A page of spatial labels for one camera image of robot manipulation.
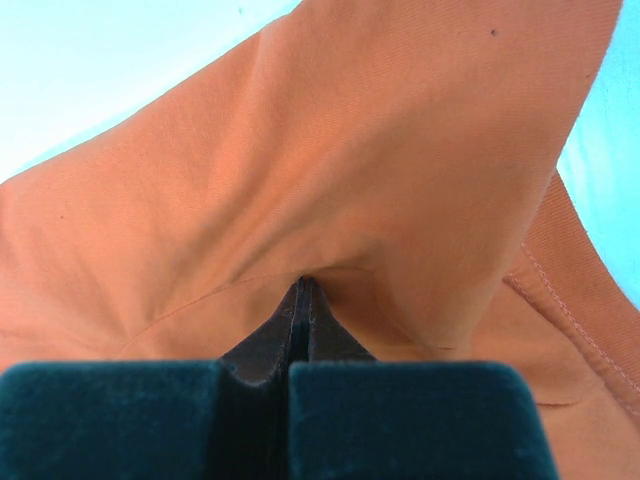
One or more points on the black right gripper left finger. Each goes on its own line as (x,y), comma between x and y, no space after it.
(194,419)

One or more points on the bright orange t shirt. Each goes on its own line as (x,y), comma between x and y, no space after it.
(403,153)

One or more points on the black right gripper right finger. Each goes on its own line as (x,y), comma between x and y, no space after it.
(432,420)

